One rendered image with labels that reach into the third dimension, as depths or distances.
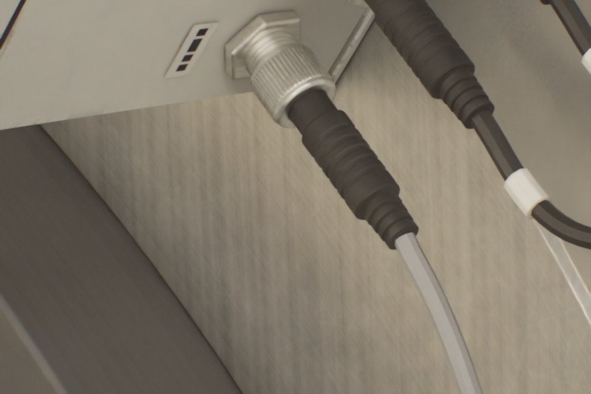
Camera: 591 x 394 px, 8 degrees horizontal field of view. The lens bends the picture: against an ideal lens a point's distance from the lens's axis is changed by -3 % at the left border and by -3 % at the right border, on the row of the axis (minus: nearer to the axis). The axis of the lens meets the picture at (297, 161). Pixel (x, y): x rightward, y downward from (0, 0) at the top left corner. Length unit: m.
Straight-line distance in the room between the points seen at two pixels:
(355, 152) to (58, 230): 0.13
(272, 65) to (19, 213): 0.12
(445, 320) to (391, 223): 0.02
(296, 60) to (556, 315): 0.08
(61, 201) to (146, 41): 0.12
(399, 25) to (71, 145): 0.17
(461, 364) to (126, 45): 0.10
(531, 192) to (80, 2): 0.10
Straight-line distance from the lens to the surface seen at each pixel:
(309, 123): 0.86
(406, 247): 0.85
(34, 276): 0.94
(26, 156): 0.98
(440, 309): 0.84
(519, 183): 0.82
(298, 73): 0.86
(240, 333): 0.94
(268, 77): 0.86
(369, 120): 0.90
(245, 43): 0.87
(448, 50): 0.83
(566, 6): 0.80
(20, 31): 0.82
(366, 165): 0.85
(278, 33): 0.87
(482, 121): 0.82
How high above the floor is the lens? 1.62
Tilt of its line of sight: 7 degrees down
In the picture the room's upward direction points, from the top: 3 degrees counter-clockwise
